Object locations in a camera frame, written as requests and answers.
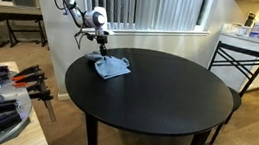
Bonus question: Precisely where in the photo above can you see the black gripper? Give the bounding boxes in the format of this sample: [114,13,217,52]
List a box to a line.
[92,34,110,58]

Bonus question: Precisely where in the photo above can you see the white vertical window blinds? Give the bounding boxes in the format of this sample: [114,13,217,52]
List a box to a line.
[74,0,211,42]

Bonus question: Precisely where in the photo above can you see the white window sill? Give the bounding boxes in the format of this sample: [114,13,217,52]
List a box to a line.
[80,14,211,52]

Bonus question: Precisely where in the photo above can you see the light wooden robot stand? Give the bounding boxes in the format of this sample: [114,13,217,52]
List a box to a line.
[0,59,64,145]

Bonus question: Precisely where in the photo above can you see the black round table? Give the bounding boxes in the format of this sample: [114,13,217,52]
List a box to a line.
[55,38,240,145]

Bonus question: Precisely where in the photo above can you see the white blue labelled container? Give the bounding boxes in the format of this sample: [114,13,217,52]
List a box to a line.
[248,20,259,38]

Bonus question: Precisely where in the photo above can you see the white cup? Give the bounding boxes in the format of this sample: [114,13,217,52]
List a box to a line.
[235,24,252,38]

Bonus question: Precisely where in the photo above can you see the black metal chair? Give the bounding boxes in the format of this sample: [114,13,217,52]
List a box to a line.
[198,39,259,145]

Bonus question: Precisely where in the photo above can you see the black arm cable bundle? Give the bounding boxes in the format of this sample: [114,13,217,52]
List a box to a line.
[45,0,92,51]

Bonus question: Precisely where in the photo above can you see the black bottle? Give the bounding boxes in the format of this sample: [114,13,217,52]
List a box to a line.
[244,11,256,28]

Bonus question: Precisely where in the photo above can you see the blue towel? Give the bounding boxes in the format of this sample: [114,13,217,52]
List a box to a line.
[82,50,134,84]

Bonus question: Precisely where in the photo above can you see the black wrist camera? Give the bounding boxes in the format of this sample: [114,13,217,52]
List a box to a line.
[73,29,98,43]

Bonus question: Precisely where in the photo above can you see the black keyboard on stand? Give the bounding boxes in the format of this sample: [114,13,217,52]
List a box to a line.
[0,9,52,53]

